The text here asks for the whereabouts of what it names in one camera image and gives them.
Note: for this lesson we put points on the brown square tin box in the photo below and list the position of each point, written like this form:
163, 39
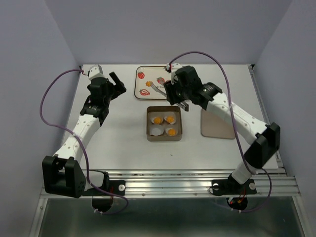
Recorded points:
164, 137

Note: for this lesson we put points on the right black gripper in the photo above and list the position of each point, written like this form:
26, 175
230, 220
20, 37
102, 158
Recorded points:
170, 88

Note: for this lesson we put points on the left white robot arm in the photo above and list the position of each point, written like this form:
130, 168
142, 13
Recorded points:
62, 172

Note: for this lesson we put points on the white paper cup back-left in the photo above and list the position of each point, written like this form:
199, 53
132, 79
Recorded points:
155, 114

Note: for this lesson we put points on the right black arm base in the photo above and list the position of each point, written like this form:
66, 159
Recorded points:
230, 186

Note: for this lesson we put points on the brown tin lid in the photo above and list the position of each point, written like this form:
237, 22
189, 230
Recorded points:
213, 126

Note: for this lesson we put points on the strawberry print tray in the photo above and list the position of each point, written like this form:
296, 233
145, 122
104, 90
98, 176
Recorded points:
147, 77

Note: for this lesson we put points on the orange cookie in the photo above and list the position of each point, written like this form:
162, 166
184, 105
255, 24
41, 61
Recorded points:
157, 120
171, 132
170, 119
148, 84

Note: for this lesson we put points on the white paper cup front-right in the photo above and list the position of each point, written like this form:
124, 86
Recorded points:
171, 126

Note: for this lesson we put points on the metal tongs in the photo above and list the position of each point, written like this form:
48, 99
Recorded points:
182, 105

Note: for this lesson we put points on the white paper cup back-right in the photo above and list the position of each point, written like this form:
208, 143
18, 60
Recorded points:
169, 113

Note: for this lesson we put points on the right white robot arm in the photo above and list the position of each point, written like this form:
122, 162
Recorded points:
263, 138

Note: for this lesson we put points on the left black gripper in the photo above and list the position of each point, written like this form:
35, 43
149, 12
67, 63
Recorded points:
119, 86

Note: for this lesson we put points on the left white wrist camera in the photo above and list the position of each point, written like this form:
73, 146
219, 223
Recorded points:
95, 72

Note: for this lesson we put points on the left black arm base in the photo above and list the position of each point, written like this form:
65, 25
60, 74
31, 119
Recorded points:
103, 183

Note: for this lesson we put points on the aluminium mounting rail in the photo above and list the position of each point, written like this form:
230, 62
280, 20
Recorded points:
195, 183

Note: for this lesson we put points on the white paper cup front-left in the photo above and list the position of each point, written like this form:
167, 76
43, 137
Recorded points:
156, 130

